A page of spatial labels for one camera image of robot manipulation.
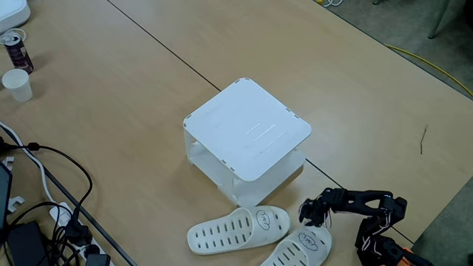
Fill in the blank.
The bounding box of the white slipper with dog print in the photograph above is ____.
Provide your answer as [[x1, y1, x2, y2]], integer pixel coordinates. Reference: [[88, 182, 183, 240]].
[[260, 224, 333, 266], [187, 205, 291, 256]]

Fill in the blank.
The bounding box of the grey chair leg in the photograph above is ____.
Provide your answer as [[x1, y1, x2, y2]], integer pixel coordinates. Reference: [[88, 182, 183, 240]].
[[428, 0, 452, 40]]

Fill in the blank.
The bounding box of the purple drink can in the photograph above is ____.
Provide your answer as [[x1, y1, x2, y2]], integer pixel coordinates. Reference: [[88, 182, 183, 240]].
[[3, 33, 34, 75]]

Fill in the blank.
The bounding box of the black power brick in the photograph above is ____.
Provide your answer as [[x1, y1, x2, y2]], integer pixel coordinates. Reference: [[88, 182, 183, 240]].
[[6, 221, 49, 266]]

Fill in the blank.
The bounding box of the dark laptop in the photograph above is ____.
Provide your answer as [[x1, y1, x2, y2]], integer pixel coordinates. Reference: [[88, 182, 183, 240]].
[[0, 162, 13, 232]]

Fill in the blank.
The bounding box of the black plug-in power adapter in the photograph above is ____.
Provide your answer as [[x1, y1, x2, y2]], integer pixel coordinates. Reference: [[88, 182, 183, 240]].
[[84, 253, 112, 266]]

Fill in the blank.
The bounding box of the yellow floor cable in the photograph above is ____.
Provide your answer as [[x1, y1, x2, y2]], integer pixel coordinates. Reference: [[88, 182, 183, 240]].
[[384, 44, 473, 98]]

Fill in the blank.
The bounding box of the white paper cup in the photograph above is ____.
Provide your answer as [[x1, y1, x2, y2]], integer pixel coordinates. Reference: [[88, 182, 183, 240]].
[[1, 68, 33, 103]]

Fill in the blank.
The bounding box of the white coiled cable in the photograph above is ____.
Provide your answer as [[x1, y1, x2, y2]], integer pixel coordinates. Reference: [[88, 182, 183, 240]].
[[0, 27, 27, 46]]

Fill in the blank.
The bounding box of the white flat device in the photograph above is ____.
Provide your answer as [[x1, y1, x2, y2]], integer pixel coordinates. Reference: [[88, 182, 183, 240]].
[[0, 0, 32, 34]]

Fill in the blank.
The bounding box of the white power strip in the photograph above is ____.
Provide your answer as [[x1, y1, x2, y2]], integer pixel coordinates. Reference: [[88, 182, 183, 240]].
[[49, 202, 115, 266]]

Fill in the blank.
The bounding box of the white two-tier shoe rack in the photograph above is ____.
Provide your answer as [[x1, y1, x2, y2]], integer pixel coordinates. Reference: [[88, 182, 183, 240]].
[[183, 77, 313, 208]]

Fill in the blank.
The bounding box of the black mains plug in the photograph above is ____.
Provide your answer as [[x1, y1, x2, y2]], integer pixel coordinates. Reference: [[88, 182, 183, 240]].
[[64, 221, 93, 248]]

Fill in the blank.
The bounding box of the black cable with barrel connector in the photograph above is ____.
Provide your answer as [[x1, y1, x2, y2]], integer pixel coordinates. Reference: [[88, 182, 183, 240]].
[[0, 141, 93, 226]]

